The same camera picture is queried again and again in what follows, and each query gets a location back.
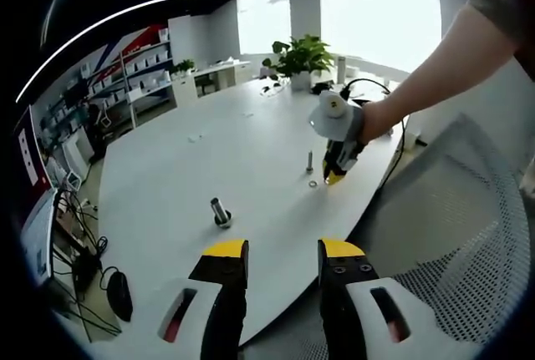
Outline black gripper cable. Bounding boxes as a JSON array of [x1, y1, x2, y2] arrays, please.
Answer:
[[341, 78, 407, 190]]

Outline grey mesh office chair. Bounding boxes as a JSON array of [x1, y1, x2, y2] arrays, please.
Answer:
[[346, 111, 527, 360]]

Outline black computer mouse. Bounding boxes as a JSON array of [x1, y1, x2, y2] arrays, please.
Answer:
[[106, 270, 134, 322]]

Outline lit computer screen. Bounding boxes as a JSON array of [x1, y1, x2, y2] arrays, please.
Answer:
[[20, 190, 59, 288]]

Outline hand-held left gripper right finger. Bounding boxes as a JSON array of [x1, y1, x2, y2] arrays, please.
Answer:
[[317, 237, 444, 360]]

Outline white plant pot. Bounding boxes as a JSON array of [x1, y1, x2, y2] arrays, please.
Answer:
[[290, 71, 313, 93]]

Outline person's right hand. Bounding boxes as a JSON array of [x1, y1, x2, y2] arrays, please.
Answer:
[[359, 99, 409, 146]]

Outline leafy green potted plant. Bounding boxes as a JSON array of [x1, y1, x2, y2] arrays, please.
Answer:
[[262, 33, 335, 79]]

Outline small green plant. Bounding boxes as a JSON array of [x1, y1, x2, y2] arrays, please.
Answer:
[[170, 58, 196, 77]]

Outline long white desk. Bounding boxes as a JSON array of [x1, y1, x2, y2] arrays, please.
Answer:
[[194, 58, 252, 98]]

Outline shelving unit with white boxes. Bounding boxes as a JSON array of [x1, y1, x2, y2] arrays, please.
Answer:
[[83, 38, 175, 127]]

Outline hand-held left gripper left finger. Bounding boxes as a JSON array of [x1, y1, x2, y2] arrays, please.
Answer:
[[156, 239, 251, 360]]

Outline white cabinet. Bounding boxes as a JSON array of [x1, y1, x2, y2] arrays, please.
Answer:
[[171, 74, 198, 107]]

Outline person's grey sleeve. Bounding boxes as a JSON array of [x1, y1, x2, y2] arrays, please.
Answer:
[[467, 0, 532, 56]]

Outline thick steel bolt with base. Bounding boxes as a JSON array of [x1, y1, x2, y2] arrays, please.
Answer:
[[210, 196, 234, 230]]

